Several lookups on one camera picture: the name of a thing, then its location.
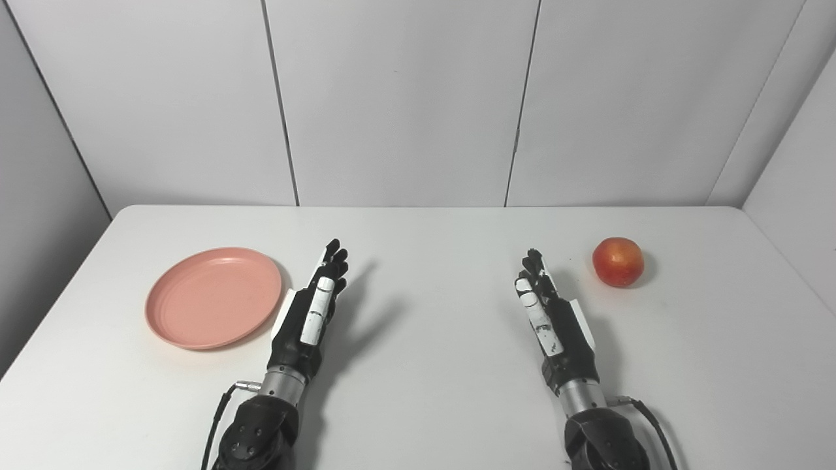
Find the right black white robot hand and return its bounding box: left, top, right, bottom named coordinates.
left=514, top=248, right=600, bottom=396

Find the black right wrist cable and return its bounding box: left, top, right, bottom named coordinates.
left=605, top=394, right=680, bottom=470

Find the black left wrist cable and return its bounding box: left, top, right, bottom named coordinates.
left=200, top=380, right=263, bottom=470

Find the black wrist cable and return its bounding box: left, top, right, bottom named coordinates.
left=605, top=394, right=680, bottom=470
left=200, top=380, right=263, bottom=470

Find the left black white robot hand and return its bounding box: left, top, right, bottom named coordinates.
left=267, top=239, right=349, bottom=383

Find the pink round plate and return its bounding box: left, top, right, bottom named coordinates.
left=145, top=247, right=284, bottom=351

